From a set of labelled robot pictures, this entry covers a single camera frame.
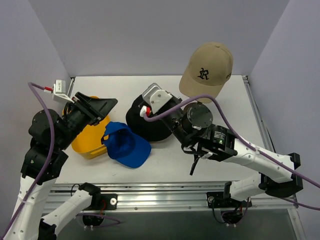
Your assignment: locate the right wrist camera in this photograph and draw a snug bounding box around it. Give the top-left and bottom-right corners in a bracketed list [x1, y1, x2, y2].
[141, 83, 173, 114]

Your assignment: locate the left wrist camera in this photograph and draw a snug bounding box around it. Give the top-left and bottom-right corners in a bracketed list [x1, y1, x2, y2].
[43, 79, 74, 104]

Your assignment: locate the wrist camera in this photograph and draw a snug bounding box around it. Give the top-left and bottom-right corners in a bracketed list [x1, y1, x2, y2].
[141, 83, 173, 114]
[43, 79, 74, 104]

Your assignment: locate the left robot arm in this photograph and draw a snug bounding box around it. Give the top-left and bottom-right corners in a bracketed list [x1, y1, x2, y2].
[1, 92, 118, 240]

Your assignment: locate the black hat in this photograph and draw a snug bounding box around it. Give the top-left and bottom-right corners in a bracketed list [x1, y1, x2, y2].
[125, 95, 172, 143]

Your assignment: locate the cream mannequin head stand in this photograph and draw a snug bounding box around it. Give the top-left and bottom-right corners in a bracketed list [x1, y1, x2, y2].
[183, 98, 213, 111]

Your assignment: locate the yellow plastic basket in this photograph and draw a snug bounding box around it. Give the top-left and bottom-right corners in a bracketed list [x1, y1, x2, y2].
[62, 99, 110, 160]

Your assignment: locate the blue hat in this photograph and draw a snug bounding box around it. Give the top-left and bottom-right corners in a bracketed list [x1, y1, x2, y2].
[101, 121, 152, 169]

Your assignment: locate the beige baseball cap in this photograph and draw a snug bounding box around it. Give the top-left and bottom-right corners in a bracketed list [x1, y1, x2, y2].
[179, 42, 234, 98]

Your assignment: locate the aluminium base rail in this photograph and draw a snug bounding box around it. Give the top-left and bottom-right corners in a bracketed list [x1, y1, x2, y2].
[43, 181, 296, 214]

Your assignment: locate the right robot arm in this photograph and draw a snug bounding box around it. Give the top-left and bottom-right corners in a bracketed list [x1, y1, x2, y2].
[150, 91, 303, 207]

